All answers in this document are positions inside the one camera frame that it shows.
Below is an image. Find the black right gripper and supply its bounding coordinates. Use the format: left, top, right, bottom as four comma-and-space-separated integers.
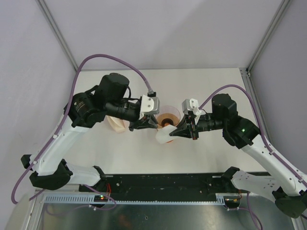
170, 113, 226, 140

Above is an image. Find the clear pink glass dripper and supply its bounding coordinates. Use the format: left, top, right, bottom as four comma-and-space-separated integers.
155, 105, 180, 128

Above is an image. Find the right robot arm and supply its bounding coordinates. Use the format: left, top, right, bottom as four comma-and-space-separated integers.
169, 93, 307, 219

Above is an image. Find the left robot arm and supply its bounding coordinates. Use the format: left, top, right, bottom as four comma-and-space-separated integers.
21, 73, 160, 192

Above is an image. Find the orange glass coffee carafe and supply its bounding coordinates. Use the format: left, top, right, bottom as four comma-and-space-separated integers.
161, 122, 177, 143

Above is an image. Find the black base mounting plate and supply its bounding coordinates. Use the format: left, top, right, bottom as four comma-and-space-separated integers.
93, 173, 242, 201

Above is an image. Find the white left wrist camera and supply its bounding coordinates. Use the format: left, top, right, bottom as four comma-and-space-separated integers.
140, 94, 160, 119

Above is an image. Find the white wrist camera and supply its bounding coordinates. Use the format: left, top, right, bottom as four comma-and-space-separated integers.
140, 94, 160, 119
182, 98, 201, 120

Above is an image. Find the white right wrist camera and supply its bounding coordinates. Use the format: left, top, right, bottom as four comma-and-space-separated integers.
182, 98, 201, 120

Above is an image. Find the aluminium side rail right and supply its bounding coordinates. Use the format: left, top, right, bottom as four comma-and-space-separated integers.
239, 68, 272, 142

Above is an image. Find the grey slotted cable duct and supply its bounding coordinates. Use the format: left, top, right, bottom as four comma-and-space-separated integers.
43, 194, 225, 206

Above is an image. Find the aluminium frame post left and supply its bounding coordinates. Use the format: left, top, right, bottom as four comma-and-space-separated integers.
35, 0, 78, 71

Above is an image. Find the aluminium frame post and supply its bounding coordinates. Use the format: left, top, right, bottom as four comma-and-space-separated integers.
35, 0, 78, 71
245, 0, 293, 73

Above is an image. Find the aluminium frame post right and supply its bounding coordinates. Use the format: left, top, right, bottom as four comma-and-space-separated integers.
245, 0, 293, 73

